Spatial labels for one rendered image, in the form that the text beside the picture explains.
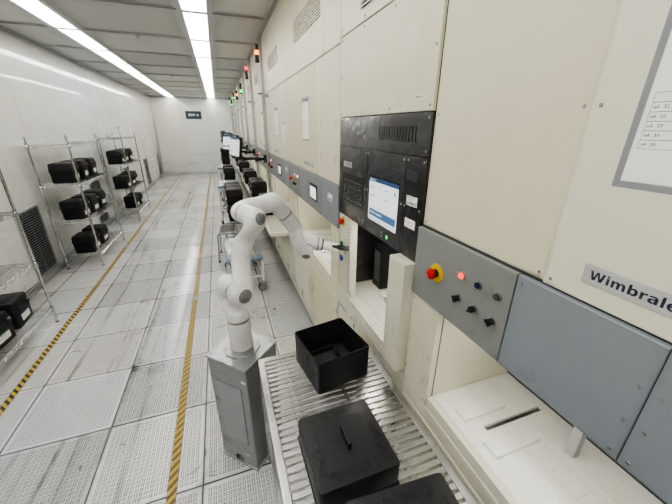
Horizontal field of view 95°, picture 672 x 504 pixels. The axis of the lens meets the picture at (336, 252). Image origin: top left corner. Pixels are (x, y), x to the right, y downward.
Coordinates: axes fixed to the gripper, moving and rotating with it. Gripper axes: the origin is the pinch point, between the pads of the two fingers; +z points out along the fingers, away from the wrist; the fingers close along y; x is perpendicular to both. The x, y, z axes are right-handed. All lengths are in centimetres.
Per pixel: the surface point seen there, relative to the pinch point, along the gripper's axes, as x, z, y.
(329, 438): -69, -13, 81
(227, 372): -75, -57, 19
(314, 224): 22, -5, -151
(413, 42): 73, -8, 86
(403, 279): -9, 9, 73
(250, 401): -89, -43, 20
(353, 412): -64, -3, 73
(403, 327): -30, 16, 65
